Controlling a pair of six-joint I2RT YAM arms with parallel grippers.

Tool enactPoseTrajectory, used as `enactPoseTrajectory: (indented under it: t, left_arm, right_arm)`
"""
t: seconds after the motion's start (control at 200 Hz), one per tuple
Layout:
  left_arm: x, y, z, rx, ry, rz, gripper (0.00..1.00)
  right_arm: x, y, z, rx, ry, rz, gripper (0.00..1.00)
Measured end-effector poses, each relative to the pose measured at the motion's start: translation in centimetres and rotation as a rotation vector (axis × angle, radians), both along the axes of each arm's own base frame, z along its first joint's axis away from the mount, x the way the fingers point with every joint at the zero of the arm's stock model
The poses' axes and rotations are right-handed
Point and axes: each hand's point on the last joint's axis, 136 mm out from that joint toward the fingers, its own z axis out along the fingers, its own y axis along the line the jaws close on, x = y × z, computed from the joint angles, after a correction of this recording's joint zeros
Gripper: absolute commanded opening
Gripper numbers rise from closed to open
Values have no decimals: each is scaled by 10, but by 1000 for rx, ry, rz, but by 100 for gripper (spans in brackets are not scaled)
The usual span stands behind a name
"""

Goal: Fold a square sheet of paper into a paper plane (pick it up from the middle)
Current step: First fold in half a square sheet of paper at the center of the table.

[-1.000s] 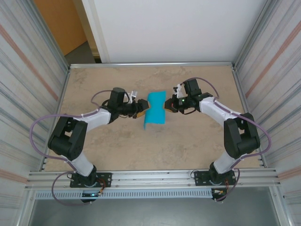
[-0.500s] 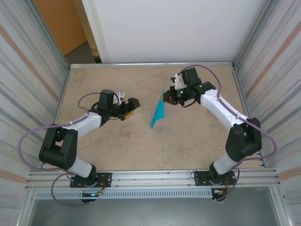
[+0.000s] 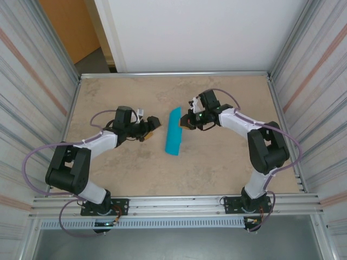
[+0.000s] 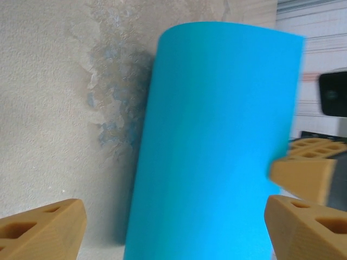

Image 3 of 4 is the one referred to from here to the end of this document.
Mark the blue cloth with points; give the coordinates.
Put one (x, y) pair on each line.
(173, 135)

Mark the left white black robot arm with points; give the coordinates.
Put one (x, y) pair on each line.
(81, 168)

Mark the orange wooden door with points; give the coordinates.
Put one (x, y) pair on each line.
(70, 27)

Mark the corrugated translucent side panel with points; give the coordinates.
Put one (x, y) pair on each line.
(21, 94)
(320, 94)

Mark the aluminium table edge rail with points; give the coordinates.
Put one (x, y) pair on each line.
(70, 115)
(288, 135)
(176, 73)

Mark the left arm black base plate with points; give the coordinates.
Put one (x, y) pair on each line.
(122, 205)

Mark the wide aluminium mounting rail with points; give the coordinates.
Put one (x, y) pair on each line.
(176, 205)

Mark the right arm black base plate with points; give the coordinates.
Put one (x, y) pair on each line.
(230, 205)

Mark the white door frame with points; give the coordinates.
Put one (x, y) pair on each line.
(108, 27)

